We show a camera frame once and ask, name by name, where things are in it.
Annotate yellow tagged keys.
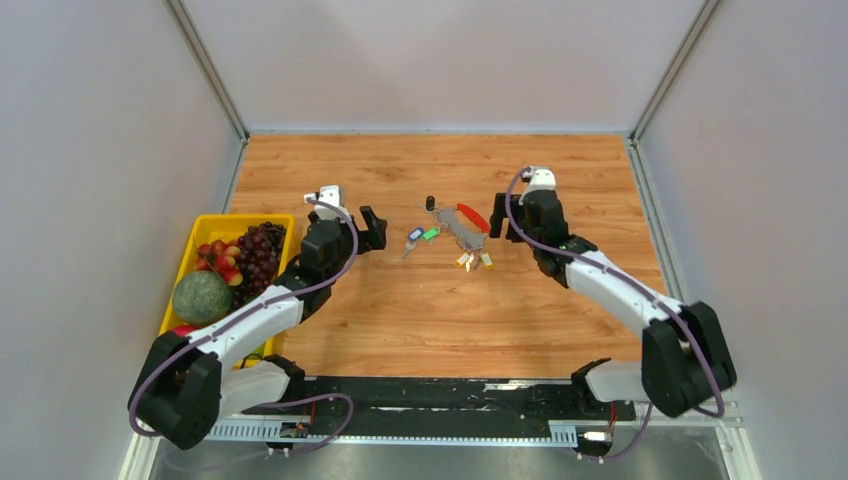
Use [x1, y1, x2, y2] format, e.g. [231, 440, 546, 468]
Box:
[455, 251, 494, 272]

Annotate key holder with red handle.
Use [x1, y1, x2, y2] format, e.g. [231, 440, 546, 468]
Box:
[430, 205, 488, 254]

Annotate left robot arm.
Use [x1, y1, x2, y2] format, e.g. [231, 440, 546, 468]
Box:
[128, 201, 388, 450]

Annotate red peaches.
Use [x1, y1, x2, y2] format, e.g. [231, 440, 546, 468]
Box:
[192, 239, 243, 287]

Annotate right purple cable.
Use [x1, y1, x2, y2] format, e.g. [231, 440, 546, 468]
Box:
[504, 166, 726, 420]

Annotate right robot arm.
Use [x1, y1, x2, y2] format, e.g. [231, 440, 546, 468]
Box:
[490, 190, 737, 418]

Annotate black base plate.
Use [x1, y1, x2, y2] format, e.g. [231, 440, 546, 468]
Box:
[280, 376, 636, 439]

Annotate blue tagged key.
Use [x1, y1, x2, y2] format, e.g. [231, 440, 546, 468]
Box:
[402, 227, 425, 259]

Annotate red apple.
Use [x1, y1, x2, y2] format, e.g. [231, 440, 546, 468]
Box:
[170, 324, 198, 337]

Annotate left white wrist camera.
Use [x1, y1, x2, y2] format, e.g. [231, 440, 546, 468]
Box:
[303, 184, 350, 221]

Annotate green tagged key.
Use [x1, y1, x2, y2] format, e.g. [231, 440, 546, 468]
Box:
[421, 227, 441, 244]

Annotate yellow plastic bin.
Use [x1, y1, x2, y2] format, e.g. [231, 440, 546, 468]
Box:
[157, 213, 303, 366]

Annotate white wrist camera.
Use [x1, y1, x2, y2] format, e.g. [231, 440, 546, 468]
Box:
[303, 184, 350, 221]
[519, 166, 557, 205]

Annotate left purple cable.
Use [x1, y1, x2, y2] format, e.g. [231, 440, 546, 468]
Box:
[127, 197, 360, 439]

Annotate dark grape bunch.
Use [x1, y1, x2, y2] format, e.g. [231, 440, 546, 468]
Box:
[231, 221, 287, 310]

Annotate green melon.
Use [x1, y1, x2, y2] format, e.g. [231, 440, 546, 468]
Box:
[171, 271, 233, 327]

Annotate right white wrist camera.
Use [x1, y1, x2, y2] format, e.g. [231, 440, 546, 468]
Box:
[519, 166, 557, 205]

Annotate purple cable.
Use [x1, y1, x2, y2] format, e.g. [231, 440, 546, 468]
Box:
[127, 197, 360, 439]
[504, 166, 726, 420]

